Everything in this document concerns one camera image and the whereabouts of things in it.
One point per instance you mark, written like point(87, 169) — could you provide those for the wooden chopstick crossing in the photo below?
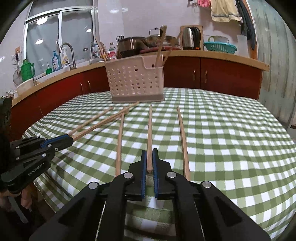
point(149, 142)

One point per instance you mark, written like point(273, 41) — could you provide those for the blue dish soap bottle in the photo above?
point(56, 61)

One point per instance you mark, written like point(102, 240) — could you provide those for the wooden countertop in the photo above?
point(208, 56)

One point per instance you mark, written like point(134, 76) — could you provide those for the pink rubber glove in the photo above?
point(204, 3)

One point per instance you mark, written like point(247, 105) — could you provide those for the dark rice cooker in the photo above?
point(127, 47)

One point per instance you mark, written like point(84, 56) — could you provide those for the dark hanging cloth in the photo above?
point(247, 27)

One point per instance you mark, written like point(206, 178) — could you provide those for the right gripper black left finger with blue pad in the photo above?
point(136, 190)

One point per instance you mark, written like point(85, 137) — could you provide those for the long wooden chopstick diagonal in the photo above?
point(108, 120)

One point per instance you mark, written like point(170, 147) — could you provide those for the white plastic container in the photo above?
point(242, 46)

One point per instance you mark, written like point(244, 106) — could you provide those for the green plastic jug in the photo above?
point(27, 70)

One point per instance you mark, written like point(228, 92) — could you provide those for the chopstick in basket left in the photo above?
point(103, 51)

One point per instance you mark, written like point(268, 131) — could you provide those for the white spray bottle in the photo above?
point(64, 57)

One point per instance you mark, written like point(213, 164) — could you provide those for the yellow hanging towel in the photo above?
point(224, 11)

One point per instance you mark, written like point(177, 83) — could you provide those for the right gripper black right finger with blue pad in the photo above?
point(163, 189)

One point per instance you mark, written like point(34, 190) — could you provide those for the white enamel pot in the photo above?
point(218, 39)

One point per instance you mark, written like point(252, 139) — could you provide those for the white bowl on counter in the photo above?
point(25, 86)

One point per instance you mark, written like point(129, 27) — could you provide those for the teal plastic colander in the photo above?
point(220, 47)

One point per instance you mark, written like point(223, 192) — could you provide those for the stainless steel electric kettle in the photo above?
point(191, 38)

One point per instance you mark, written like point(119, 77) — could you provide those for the red kitchen cabinets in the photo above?
point(218, 75)

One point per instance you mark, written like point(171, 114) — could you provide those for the chopstick in basket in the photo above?
point(103, 51)
point(171, 48)

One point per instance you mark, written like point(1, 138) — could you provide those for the pink perforated utensil basket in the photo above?
point(136, 78)

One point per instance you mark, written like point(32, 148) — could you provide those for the person's left hand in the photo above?
point(28, 196)

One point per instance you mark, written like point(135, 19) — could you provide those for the metal wok with lid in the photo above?
point(154, 38)

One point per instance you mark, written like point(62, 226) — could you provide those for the chopstick in basket right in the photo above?
point(171, 48)

